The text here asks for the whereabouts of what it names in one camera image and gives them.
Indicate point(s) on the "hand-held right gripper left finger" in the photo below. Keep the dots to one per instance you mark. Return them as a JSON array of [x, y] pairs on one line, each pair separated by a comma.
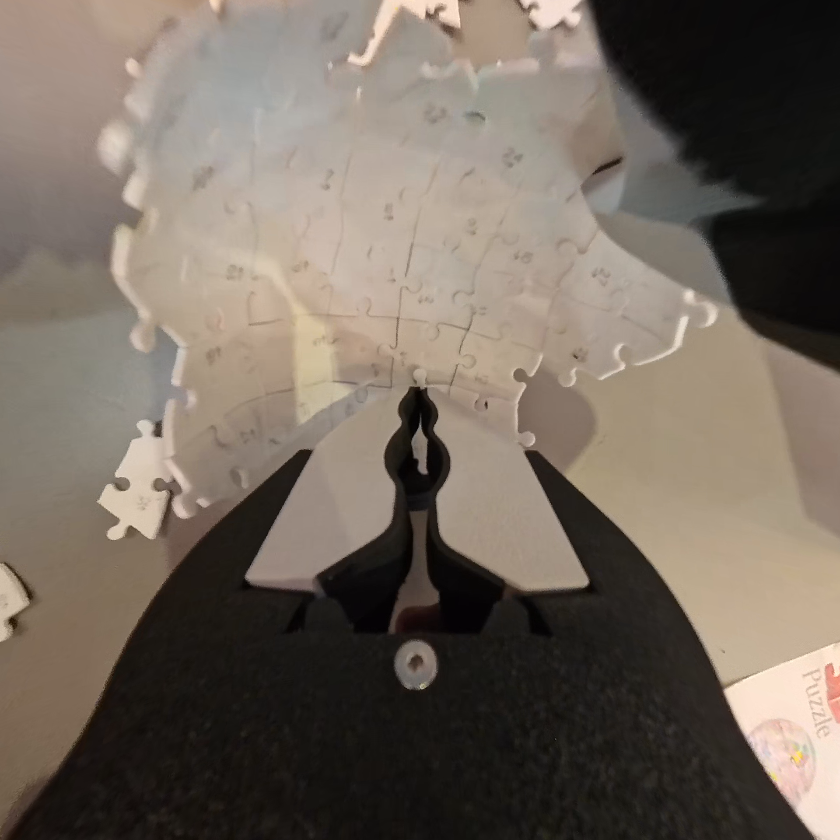
[[328, 512]]

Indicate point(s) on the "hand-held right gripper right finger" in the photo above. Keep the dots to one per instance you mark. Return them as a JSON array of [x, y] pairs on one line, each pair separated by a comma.
[[508, 518]]

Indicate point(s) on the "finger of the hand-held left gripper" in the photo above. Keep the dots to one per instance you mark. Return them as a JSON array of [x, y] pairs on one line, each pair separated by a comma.
[[656, 190]]

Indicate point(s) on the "white puzzle ball shell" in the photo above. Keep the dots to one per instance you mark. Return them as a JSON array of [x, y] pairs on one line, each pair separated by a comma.
[[328, 229]]

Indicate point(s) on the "joined white puzzle piece pair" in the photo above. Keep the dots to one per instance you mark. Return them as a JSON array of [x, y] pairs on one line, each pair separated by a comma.
[[141, 485]]

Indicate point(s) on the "pile of white puzzle pieces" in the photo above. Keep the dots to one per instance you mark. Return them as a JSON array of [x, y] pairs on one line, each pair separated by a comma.
[[554, 10]]

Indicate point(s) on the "white instruction leaflet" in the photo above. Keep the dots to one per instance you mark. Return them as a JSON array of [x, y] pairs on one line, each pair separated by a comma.
[[787, 741]]

